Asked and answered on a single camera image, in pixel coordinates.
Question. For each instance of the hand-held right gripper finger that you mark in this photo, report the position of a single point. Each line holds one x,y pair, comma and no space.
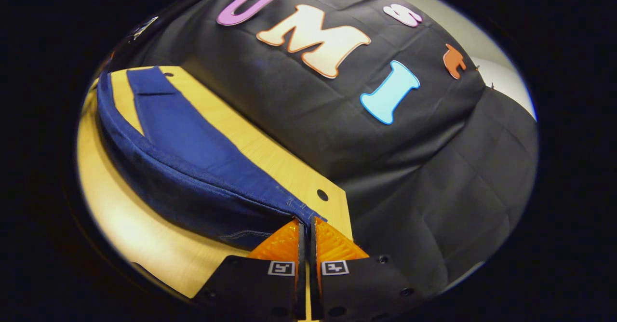
301,264
314,274

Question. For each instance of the black backdrop cloth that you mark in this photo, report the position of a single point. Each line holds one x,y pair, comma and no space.
409,167

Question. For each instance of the blue jeans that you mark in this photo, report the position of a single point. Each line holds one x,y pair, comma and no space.
193,167

